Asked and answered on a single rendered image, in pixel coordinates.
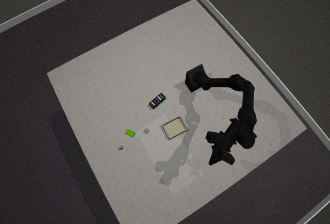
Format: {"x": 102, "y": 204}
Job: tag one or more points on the beige shallow rectangular tray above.
{"x": 174, "y": 127}

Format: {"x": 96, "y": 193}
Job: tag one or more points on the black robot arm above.
{"x": 240, "y": 129}

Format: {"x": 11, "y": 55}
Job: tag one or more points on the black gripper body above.
{"x": 224, "y": 151}

